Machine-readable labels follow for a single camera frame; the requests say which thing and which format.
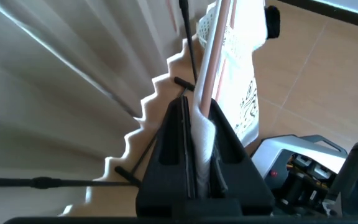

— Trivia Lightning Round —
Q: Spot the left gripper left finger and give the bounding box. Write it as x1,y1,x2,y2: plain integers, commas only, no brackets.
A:
135,95,199,217

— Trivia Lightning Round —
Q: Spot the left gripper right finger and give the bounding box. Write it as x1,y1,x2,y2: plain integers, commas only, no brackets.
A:
208,98,276,217

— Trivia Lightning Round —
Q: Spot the white printed t-shirt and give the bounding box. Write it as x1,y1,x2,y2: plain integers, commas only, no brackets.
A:
190,0,269,199

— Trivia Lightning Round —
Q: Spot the pink clothes hanger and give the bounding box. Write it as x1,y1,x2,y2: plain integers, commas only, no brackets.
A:
165,0,179,34
199,0,238,118

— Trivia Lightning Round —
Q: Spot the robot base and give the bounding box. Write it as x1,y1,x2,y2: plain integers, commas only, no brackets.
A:
249,124,358,217

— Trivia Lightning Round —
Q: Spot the black clothes rack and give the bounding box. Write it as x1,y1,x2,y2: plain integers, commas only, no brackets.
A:
0,0,199,190

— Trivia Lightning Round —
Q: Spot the white laundry basket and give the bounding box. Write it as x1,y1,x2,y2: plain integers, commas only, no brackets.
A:
196,2,219,48

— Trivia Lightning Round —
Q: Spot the white curtain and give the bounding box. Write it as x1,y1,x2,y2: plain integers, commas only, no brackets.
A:
0,0,214,217

